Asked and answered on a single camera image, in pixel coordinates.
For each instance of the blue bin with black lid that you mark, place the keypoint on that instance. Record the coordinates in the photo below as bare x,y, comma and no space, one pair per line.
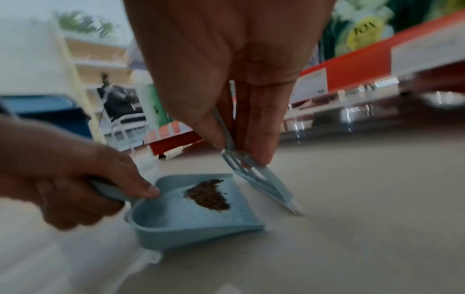
54,114

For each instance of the brown granules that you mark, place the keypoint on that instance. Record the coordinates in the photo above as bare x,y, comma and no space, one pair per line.
209,196

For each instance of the light blue brush white bristles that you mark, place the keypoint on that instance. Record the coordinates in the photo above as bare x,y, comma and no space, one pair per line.
268,183

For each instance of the black bulky object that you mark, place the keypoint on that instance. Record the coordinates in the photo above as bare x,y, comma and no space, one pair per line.
120,100

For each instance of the person's left hand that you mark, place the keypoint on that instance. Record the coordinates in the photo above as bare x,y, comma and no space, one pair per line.
65,172

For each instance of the green shampoo bottle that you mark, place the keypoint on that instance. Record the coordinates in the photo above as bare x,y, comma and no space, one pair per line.
162,112

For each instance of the green potted plants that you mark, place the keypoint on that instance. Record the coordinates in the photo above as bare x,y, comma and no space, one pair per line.
83,23

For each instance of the light blue plastic dustpan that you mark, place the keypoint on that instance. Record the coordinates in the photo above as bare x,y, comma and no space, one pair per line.
174,221

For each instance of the red edged store shelf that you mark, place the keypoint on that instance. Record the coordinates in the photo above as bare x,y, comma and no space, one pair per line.
356,66

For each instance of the person's right hand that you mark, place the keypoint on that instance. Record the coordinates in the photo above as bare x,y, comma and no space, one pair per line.
225,43

